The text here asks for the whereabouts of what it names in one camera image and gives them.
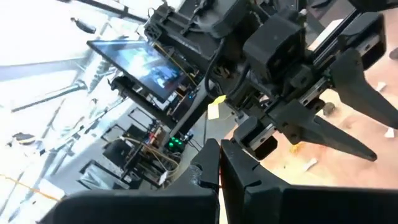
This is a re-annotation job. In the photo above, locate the yellow hanging cable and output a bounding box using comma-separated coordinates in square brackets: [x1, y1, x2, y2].
[0, 173, 60, 202]

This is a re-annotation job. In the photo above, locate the black right camera cable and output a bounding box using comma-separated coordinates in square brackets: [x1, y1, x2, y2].
[203, 37, 228, 100]

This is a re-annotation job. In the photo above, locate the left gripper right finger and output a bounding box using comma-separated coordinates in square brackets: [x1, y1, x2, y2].
[220, 139, 398, 224]

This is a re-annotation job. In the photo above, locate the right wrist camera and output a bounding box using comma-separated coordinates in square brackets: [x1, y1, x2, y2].
[242, 15, 307, 83]

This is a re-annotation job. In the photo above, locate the device with green lights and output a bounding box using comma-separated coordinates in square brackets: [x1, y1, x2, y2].
[167, 136, 187, 154]

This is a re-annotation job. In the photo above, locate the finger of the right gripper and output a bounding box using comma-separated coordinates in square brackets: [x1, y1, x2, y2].
[269, 98, 379, 162]
[328, 47, 398, 130]

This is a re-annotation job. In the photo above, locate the orange plastic spider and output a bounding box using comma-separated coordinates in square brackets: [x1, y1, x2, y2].
[290, 142, 305, 155]

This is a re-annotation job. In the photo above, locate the black computer monitor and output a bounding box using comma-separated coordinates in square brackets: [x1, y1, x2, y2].
[86, 39, 188, 103]

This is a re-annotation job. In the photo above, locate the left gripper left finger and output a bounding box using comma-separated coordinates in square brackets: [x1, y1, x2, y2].
[37, 138, 221, 224]

